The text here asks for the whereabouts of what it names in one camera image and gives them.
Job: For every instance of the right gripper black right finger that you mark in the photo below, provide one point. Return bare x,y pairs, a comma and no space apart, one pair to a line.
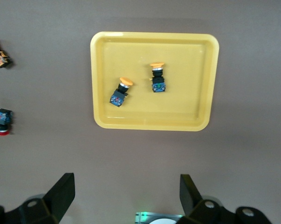
189,196

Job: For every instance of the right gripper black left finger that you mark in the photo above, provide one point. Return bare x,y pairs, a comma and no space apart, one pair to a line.
58,193

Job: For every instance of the yellow pushbutton red-marked block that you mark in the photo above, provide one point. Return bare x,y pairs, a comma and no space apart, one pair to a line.
118,98

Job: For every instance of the yellow pushbutton green-marked block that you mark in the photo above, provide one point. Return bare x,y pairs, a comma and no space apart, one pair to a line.
158,85

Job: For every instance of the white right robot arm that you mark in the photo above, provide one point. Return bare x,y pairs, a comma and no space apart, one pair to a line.
164,221

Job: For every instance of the brown table cover sheet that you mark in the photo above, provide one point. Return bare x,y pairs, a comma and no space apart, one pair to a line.
235,163

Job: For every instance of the red pushbutton blue block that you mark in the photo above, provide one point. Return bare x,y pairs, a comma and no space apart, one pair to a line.
1,116

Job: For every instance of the yellow plastic tray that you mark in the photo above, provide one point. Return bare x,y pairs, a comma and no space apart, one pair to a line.
182,93

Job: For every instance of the red pushbutton orange label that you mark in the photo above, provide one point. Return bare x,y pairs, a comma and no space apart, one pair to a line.
0,58

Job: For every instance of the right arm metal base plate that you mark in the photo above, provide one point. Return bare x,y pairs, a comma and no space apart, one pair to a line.
142,218

